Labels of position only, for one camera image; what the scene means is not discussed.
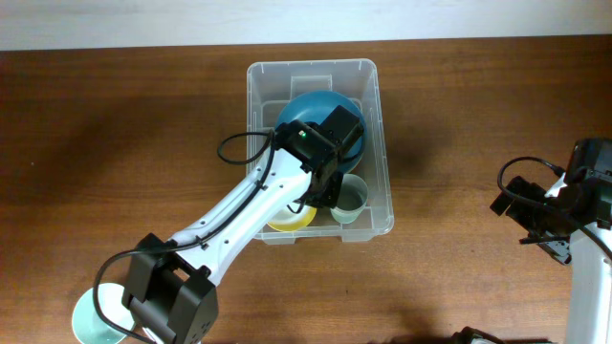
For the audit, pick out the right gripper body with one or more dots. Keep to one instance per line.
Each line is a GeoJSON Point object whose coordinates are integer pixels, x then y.
{"type": "Point", "coordinates": [544, 228]}

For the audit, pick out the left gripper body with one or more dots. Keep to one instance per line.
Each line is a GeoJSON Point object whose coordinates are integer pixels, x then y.
{"type": "Point", "coordinates": [325, 198]}

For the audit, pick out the clear plastic storage container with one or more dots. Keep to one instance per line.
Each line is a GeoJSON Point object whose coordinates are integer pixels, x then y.
{"type": "Point", "coordinates": [272, 85]}

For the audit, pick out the dark blue bowl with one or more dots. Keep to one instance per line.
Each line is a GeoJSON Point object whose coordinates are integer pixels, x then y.
{"type": "Point", "coordinates": [316, 106]}

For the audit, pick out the mint green plastic cup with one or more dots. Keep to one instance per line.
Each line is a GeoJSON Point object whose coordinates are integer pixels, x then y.
{"type": "Point", "coordinates": [352, 199]}

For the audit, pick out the yellow small bowl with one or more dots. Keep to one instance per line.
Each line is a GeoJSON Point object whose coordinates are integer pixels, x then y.
{"type": "Point", "coordinates": [285, 220]}

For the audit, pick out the mint green small bowl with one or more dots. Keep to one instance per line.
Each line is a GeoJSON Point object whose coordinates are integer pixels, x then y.
{"type": "Point", "coordinates": [88, 328]}

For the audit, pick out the cream bowl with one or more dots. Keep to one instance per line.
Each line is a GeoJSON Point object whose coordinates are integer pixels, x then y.
{"type": "Point", "coordinates": [356, 167]}

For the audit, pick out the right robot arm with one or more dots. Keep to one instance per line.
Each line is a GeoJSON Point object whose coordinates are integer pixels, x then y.
{"type": "Point", "coordinates": [571, 221]}

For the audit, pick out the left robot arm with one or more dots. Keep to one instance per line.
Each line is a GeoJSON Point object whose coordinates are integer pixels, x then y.
{"type": "Point", "coordinates": [171, 285]}

